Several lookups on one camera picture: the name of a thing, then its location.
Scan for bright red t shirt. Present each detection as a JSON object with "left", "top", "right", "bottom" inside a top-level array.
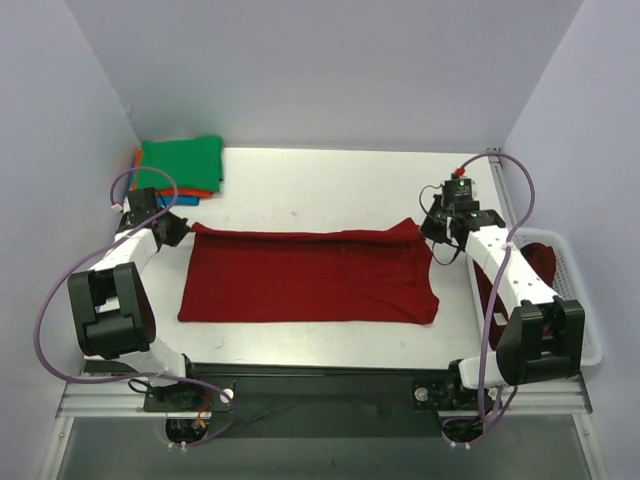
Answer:
[{"left": 177, "top": 218, "right": 439, "bottom": 325}]

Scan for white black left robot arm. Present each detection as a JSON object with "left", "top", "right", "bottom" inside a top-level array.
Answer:
[{"left": 67, "top": 187, "right": 203, "bottom": 412}]

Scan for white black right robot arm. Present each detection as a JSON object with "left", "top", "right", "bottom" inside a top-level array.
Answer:
[{"left": 420, "top": 175, "right": 585, "bottom": 408}]

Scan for folded blue t shirt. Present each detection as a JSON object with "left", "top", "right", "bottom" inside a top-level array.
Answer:
[{"left": 127, "top": 166, "right": 200, "bottom": 207}]

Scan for folded orange t shirt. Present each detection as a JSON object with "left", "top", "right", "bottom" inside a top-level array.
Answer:
[{"left": 128, "top": 173, "right": 213, "bottom": 206}]

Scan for folded green t shirt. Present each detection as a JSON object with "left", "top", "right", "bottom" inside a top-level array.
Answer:
[{"left": 135, "top": 135, "right": 224, "bottom": 194}]

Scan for white plastic laundry basket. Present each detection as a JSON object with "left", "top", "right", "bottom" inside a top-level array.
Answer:
[{"left": 509, "top": 226, "right": 605, "bottom": 369}]

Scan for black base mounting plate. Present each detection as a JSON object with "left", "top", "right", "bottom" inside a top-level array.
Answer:
[{"left": 129, "top": 363, "right": 487, "bottom": 445}]

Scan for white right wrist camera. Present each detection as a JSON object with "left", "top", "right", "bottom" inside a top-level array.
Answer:
[{"left": 451, "top": 168, "right": 475, "bottom": 198}]

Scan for aluminium right side rail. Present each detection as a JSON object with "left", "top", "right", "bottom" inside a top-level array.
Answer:
[{"left": 487, "top": 148, "right": 518, "bottom": 227}]

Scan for aluminium front frame rail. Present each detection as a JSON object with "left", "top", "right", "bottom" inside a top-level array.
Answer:
[{"left": 57, "top": 379, "right": 593, "bottom": 418}]

